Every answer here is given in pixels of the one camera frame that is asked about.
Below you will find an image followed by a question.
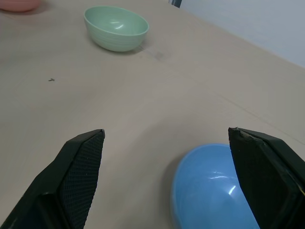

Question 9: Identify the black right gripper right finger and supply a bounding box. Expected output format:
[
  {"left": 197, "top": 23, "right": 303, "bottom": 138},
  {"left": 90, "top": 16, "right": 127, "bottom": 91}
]
[{"left": 228, "top": 127, "right": 305, "bottom": 229}]

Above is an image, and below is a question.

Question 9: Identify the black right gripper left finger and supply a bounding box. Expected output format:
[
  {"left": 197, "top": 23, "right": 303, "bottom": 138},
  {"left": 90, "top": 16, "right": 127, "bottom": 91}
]
[{"left": 0, "top": 129, "right": 105, "bottom": 229}]

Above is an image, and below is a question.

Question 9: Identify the blue bowl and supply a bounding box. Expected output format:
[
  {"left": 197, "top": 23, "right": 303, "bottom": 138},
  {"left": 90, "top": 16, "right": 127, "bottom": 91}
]
[{"left": 170, "top": 143, "right": 261, "bottom": 229}]

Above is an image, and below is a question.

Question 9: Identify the green bowl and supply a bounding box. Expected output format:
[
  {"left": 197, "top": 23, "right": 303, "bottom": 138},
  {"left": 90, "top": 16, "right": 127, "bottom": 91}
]
[{"left": 83, "top": 6, "right": 150, "bottom": 52}]

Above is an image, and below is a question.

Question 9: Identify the red bowl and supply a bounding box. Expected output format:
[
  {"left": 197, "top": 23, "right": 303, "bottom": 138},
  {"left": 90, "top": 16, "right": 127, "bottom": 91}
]
[{"left": 0, "top": 0, "right": 41, "bottom": 13}]

